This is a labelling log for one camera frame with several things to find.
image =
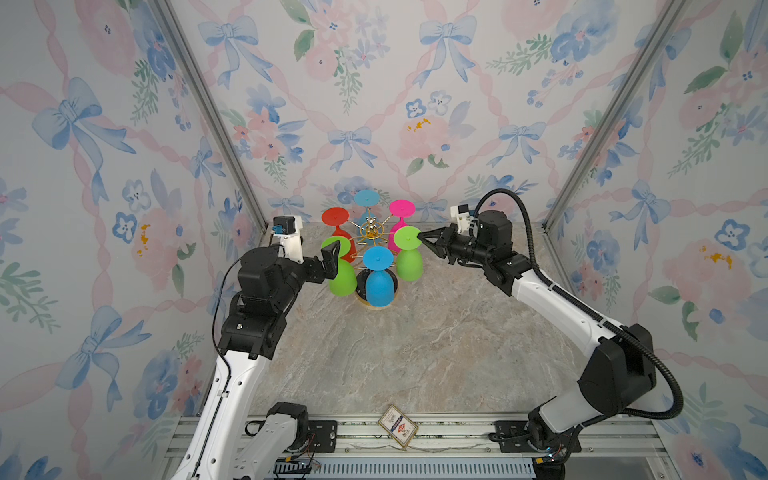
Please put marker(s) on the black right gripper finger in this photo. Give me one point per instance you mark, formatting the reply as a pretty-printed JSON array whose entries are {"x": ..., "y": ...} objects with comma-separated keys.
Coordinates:
[
  {"x": 442, "y": 234},
  {"x": 442, "y": 248}
]

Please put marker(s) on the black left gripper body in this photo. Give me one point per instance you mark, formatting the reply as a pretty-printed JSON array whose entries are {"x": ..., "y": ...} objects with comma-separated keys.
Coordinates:
[{"x": 311, "y": 273}]

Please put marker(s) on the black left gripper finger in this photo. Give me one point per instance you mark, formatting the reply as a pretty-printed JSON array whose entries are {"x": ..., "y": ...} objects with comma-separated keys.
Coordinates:
[
  {"x": 330, "y": 257},
  {"x": 332, "y": 274}
]

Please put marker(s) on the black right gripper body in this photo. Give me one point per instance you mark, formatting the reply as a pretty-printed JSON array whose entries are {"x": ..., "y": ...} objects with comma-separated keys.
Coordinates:
[{"x": 465, "y": 250}]

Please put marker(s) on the green wine glass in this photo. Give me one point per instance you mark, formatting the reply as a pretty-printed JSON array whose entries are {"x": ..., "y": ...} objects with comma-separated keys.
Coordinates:
[
  {"x": 345, "y": 283},
  {"x": 409, "y": 262}
]

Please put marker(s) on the blue wine glass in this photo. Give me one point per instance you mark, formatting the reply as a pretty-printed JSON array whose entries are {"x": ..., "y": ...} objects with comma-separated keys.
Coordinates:
[{"x": 379, "y": 289}]

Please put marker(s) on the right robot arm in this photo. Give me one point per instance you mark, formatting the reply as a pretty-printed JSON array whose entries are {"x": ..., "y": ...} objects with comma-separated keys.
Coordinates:
[{"x": 620, "y": 368}]

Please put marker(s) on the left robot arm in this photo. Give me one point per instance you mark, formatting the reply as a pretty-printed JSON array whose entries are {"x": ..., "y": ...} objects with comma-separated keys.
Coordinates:
[{"x": 270, "y": 283}]

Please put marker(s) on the green wine glass on rack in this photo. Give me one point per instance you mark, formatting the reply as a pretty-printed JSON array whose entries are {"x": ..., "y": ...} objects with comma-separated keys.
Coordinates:
[{"x": 345, "y": 283}]

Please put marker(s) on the red wine glass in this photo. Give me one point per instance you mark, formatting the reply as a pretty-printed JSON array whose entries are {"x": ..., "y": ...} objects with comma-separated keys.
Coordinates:
[{"x": 336, "y": 217}]

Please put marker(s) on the pink wine glass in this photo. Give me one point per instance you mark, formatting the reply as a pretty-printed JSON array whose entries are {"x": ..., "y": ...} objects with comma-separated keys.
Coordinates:
[{"x": 401, "y": 210}]

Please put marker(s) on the gold wine glass rack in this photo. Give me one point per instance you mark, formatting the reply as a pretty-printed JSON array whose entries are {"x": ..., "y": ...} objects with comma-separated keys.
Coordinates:
[{"x": 370, "y": 234}]

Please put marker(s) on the teal wine glass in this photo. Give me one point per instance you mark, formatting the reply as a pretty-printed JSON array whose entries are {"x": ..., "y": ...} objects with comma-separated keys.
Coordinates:
[{"x": 366, "y": 200}]

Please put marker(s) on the diamond label card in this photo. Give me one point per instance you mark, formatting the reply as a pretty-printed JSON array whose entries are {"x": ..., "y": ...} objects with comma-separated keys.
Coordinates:
[{"x": 398, "y": 426}]

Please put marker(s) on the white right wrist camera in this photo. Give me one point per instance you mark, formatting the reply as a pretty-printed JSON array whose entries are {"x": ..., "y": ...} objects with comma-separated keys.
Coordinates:
[{"x": 464, "y": 220}]

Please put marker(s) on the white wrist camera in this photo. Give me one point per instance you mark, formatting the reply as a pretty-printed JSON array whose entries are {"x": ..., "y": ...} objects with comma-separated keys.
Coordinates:
[
  {"x": 464, "y": 220},
  {"x": 287, "y": 229}
]

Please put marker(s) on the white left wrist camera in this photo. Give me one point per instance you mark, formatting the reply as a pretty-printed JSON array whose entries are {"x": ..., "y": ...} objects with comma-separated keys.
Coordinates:
[{"x": 287, "y": 229}]

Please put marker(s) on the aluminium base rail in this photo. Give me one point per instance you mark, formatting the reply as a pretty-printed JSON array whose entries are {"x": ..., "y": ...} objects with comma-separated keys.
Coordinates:
[{"x": 456, "y": 446}]

